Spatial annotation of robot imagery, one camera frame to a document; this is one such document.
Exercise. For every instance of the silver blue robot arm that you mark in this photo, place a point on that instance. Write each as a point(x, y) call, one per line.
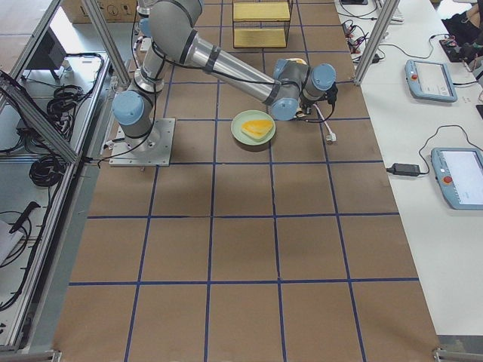
point(175, 41)

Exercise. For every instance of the blue teach pendant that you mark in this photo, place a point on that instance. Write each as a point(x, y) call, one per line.
point(458, 172)
point(430, 81)

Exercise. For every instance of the aluminium frame post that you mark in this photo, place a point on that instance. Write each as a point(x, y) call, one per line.
point(375, 38)

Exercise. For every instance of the far blue teach pendant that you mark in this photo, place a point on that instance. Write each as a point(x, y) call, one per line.
point(430, 81)

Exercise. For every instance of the triangular bread on plate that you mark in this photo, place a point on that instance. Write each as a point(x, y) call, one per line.
point(257, 129)

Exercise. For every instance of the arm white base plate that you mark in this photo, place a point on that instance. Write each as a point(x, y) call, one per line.
point(155, 151)

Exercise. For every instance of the cardboard box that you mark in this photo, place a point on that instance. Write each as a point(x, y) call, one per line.
point(114, 11)

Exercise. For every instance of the near blue teach pendant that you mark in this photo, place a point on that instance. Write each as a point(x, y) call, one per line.
point(458, 172)

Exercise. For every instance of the black power adapter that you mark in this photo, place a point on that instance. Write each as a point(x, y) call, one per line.
point(399, 169)

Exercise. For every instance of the light green plate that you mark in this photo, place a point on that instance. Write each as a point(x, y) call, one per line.
point(247, 116)

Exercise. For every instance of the white toaster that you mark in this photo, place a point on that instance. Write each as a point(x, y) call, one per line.
point(293, 60)

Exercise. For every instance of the light wooden shelf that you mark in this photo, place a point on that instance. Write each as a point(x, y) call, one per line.
point(260, 19)

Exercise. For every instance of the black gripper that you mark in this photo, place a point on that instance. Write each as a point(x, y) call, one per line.
point(306, 105)

